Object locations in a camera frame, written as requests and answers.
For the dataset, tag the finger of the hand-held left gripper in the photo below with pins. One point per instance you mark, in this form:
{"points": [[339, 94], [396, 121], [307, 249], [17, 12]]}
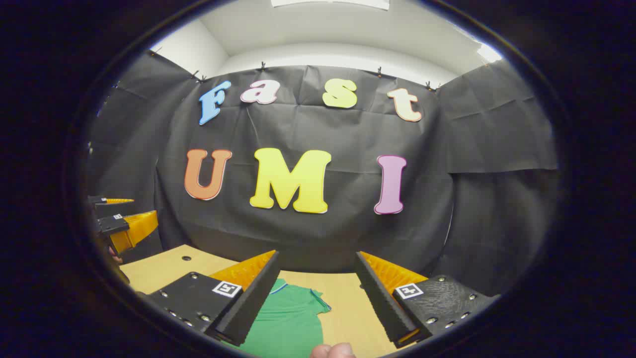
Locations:
{"points": [[134, 228], [117, 201]]}

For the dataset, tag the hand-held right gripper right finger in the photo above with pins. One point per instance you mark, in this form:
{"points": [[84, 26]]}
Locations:
{"points": [[382, 303]]}

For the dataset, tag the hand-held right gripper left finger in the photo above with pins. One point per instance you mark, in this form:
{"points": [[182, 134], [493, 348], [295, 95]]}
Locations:
{"points": [[248, 308]]}

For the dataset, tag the green T-shirt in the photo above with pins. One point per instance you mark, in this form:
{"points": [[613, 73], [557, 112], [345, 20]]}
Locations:
{"points": [[288, 323]]}

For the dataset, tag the black backdrop cloth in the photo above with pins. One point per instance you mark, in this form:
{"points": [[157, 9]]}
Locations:
{"points": [[323, 238]]}

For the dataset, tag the ceiling light panel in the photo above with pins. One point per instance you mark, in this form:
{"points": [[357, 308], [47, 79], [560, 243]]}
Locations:
{"points": [[330, 3], [489, 52]]}

